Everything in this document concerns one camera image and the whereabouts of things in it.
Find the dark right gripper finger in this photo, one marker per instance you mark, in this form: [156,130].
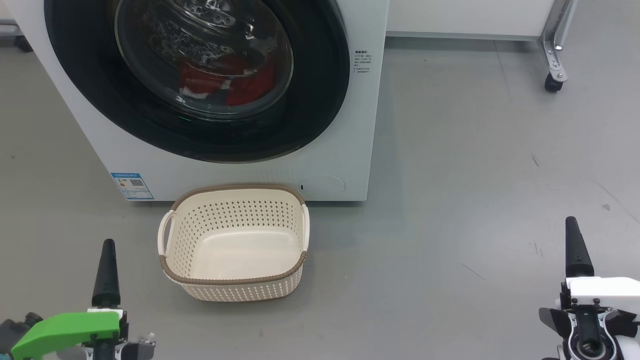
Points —
[577,255]

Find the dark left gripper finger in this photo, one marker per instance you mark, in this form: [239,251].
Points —
[106,280]

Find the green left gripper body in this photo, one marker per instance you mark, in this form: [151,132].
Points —
[65,330]

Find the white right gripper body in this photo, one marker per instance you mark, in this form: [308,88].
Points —
[605,292]

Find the plain red garment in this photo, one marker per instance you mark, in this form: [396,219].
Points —
[200,80]

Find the red garment with white stripes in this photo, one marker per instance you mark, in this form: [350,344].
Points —
[252,87]

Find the black round glass washer door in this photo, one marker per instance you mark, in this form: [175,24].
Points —
[320,100]

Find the cream perforated laundry basket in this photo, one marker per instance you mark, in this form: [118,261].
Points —
[235,255]

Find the white front-load washing machine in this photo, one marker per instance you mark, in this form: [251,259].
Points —
[350,150]

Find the blue energy label sticker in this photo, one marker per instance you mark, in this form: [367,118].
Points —
[132,186]

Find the black caster wheel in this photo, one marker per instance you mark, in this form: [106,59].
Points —
[553,84]

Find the round white filter cover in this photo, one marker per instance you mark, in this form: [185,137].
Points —
[325,187]

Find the small printed text label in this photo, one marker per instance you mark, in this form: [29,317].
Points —
[363,61]

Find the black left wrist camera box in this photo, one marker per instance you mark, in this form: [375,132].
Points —
[17,327]

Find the grey metal frame leg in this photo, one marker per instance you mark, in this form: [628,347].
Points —
[552,50]

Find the white panel on frame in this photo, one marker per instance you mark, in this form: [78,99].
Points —
[465,17]

